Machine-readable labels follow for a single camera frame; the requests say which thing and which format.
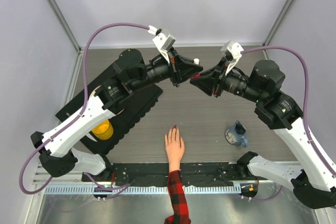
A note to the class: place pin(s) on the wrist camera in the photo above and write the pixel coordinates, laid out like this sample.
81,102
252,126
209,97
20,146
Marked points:
232,51
163,41

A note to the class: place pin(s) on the silver knife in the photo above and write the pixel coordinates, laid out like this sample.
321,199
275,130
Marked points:
91,137

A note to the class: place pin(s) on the white cable duct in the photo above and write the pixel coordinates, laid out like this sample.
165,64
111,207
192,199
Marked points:
92,189

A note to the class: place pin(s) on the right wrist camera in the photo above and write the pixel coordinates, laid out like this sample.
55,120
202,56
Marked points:
232,51

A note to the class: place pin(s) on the red nail polish bottle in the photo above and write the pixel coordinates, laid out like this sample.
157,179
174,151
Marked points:
196,76

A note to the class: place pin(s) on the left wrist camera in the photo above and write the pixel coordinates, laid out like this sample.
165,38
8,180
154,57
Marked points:
163,41

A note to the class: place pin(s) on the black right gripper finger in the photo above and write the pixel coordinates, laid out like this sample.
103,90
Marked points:
213,72
205,84

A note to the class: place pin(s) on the mannequin hand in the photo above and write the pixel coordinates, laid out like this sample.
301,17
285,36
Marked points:
175,148

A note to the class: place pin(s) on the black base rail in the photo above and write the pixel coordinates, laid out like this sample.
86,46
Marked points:
150,173

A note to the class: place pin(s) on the yellow cup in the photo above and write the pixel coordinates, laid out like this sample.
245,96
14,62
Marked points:
104,130

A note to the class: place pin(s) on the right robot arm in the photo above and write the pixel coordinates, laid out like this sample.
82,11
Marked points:
312,183

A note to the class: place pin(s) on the red plaid sleeve forearm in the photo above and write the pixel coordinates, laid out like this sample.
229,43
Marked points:
178,200

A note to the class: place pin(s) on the black scalloped placemat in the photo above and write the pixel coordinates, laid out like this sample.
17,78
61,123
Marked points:
141,104

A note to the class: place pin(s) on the pink and cream plate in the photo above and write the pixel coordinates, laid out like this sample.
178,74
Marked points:
94,92

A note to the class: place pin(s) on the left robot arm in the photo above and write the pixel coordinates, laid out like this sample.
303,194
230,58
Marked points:
129,75

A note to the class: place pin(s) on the blue ceramic mug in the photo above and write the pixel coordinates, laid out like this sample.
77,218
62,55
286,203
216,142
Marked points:
236,135

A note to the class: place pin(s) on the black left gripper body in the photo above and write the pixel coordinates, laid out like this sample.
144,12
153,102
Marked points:
172,55

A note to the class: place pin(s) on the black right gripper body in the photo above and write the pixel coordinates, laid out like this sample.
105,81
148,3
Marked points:
219,88

